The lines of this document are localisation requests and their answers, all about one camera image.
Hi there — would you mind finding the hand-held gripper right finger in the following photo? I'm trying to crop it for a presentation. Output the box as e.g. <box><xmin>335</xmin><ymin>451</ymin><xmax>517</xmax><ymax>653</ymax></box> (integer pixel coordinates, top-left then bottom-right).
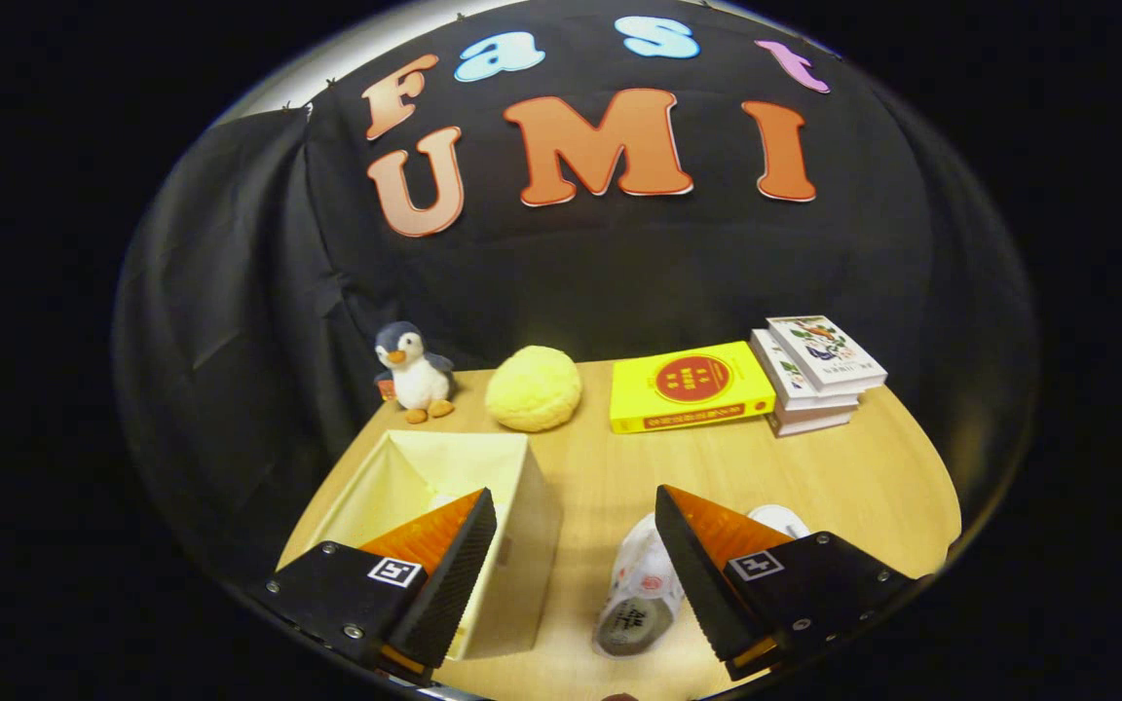
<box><xmin>654</xmin><ymin>484</ymin><xmax>919</xmax><ymax>683</ymax></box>

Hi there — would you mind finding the brown edged book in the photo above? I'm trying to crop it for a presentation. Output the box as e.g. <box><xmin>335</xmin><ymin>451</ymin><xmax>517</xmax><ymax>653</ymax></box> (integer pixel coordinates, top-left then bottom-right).
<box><xmin>770</xmin><ymin>403</ymin><xmax>860</xmax><ymax>438</ymax></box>

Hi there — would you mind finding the black backdrop cloth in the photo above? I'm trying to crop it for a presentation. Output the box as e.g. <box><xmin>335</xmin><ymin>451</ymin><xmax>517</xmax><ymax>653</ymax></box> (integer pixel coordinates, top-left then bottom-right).
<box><xmin>113</xmin><ymin>0</ymin><xmax>1039</xmax><ymax>624</ymax></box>

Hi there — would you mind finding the white canvas shoe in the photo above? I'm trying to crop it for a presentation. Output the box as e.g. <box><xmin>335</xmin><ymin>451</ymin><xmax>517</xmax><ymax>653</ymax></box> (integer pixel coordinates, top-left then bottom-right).
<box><xmin>746</xmin><ymin>503</ymin><xmax>812</xmax><ymax>541</ymax></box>
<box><xmin>592</xmin><ymin>513</ymin><xmax>687</xmax><ymax>659</ymax></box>

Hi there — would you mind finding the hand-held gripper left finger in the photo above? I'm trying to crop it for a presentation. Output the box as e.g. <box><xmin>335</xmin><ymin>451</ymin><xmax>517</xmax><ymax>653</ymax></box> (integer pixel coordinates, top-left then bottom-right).
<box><xmin>264</xmin><ymin>487</ymin><xmax>501</xmax><ymax>685</ymax></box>

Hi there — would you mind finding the white cover book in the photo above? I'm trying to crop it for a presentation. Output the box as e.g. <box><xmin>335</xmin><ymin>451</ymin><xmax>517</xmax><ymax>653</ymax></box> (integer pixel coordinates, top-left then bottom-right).
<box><xmin>750</xmin><ymin>329</ymin><xmax>860</xmax><ymax>411</ymax></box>

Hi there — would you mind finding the beige fabric storage box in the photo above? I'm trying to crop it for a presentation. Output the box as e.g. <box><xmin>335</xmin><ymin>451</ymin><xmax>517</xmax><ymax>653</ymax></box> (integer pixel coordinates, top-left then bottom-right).
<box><xmin>308</xmin><ymin>428</ymin><xmax>564</xmax><ymax>663</ymax></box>

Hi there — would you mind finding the penguin plush toy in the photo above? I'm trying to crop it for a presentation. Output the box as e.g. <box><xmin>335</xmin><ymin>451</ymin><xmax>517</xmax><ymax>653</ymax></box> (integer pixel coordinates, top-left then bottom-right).
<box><xmin>373</xmin><ymin>321</ymin><xmax>457</xmax><ymax>425</ymax></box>

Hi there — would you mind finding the yellow book with red circle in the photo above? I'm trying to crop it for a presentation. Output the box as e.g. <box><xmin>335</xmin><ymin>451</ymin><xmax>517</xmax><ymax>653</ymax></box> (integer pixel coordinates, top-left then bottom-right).
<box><xmin>610</xmin><ymin>341</ymin><xmax>778</xmax><ymax>435</ymax></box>

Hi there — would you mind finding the floral cover book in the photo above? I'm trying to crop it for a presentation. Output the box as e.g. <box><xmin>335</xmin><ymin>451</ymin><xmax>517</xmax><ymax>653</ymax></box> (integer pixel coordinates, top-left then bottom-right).
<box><xmin>767</xmin><ymin>314</ymin><xmax>889</xmax><ymax>395</ymax></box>

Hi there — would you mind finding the yellow plush ball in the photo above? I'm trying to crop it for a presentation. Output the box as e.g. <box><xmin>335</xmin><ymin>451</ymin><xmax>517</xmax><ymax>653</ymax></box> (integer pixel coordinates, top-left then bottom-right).
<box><xmin>485</xmin><ymin>345</ymin><xmax>583</xmax><ymax>433</ymax></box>

